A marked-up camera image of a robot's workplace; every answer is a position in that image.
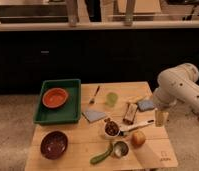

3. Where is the white cup with brown contents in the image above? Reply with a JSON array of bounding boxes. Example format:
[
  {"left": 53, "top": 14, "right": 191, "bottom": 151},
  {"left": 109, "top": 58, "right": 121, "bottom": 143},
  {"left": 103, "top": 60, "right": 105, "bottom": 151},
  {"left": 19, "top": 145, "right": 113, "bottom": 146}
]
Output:
[{"left": 104, "top": 121, "right": 120, "bottom": 139}]

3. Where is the small metal cup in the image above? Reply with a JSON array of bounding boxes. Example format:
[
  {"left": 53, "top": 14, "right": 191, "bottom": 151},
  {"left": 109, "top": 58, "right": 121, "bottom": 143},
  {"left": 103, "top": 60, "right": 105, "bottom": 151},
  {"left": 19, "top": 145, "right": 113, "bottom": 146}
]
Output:
[{"left": 113, "top": 141, "right": 129, "bottom": 158}]

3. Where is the green plastic tray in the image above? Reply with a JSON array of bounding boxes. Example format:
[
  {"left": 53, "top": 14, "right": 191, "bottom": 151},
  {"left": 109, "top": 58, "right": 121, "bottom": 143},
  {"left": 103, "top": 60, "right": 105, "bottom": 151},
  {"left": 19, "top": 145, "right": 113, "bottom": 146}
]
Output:
[{"left": 33, "top": 79, "right": 81, "bottom": 125}]

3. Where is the blue sponge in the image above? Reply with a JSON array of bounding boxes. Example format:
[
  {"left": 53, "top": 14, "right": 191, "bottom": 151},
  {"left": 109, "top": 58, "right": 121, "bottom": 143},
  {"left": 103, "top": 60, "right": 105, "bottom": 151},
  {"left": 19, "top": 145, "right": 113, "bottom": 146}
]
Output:
[{"left": 137, "top": 100, "right": 155, "bottom": 112}]

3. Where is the brown chocolate bar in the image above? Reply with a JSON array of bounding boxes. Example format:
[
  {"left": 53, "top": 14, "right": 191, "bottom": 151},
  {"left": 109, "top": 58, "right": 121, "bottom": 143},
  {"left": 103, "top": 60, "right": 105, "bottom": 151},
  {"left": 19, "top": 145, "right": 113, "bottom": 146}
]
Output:
[{"left": 123, "top": 103, "right": 138, "bottom": 125}]

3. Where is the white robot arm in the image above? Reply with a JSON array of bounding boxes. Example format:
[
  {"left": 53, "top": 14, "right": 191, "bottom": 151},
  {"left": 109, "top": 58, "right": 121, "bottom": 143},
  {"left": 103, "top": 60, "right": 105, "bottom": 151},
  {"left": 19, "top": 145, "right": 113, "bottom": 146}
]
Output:
[{"left": 152, "top": 63, "right": 199, "bottom": 121}]

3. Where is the purple bowl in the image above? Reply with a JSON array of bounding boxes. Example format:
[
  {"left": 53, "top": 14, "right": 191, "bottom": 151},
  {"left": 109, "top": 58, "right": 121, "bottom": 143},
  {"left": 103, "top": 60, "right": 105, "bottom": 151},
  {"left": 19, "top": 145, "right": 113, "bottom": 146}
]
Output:
[{"left": 40, "top": 131, "right": 68, "bottom": 160}]

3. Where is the blue-grey towel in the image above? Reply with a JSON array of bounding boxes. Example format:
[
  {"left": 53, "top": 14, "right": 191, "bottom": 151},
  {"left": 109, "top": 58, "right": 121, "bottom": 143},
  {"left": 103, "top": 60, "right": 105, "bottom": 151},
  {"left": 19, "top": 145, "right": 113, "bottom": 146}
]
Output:
[{"left": 83, "top": 109, "right": 106, "bottom": 123}]

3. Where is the green plastic cup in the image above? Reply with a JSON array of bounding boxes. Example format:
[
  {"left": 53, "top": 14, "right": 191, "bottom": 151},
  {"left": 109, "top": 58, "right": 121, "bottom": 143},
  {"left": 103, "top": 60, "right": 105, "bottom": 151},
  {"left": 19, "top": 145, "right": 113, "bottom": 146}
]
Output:
[{"left": 106, "top": 92, "right": 118, "bottom": 107}]

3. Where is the orange bowl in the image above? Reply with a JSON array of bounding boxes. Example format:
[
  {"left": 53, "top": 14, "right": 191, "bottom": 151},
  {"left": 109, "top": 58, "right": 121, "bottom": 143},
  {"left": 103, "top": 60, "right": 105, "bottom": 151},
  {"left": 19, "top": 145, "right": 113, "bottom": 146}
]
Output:
[{"left": 42, "top": 87, "right": 69, "bottom": 109}]

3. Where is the wooden table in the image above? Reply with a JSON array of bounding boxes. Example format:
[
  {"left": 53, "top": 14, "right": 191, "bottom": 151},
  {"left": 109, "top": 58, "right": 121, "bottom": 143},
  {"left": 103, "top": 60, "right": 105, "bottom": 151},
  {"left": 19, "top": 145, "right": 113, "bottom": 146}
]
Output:
[{"left": 25, "top": 82, "right": 178, "bottom": 171}]

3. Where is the green cucumber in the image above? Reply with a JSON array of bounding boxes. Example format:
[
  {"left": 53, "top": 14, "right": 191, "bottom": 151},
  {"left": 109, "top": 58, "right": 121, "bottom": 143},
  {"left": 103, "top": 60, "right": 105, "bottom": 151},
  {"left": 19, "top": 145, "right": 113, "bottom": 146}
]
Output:
[{"left": 90, "top": 143, "right": 113, "bottom": 165}]

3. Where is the yellow orange fruit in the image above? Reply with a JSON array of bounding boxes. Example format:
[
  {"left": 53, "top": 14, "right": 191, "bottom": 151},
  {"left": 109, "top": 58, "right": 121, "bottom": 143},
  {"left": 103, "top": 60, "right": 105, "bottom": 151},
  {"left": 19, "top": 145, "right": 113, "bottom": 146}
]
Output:
[{"left": 131, "top": 131, "right": 146, "bottom": 147}]

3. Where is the white handled ladle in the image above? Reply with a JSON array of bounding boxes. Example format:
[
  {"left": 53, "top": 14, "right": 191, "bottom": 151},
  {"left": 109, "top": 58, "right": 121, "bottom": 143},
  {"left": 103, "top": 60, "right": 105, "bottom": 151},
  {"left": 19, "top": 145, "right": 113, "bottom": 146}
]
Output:
[{"left": 119, "top": 120, "right": 154, "bottom": 136}]

